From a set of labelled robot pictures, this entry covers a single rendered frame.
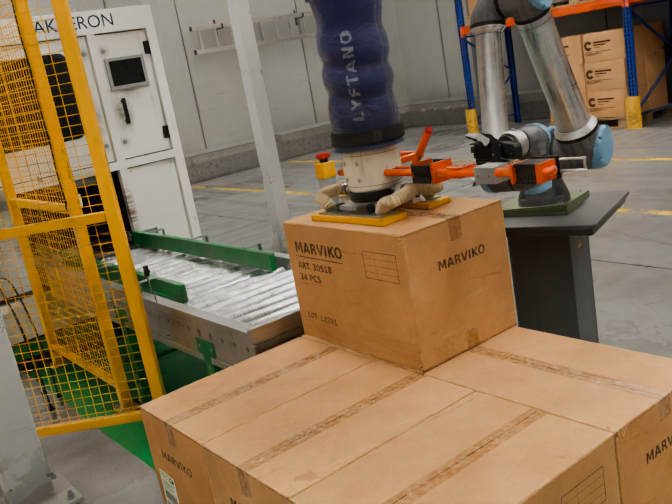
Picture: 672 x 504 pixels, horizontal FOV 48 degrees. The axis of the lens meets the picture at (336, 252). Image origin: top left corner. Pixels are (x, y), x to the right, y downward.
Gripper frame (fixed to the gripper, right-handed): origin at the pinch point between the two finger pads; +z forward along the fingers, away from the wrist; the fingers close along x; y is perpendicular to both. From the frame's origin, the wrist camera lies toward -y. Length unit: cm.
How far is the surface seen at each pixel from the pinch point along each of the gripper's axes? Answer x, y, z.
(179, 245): -47, 230, -13
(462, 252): -23.6, -3.4, 12.7
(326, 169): -11, 117, -37
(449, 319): -40.9, -3.0, 21.6
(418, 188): -4.9, 9.8, 13.0
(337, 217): -10.5, 31.3, 27.9
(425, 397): -52, -13, 45
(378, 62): 32.4, 18.0, 12.8
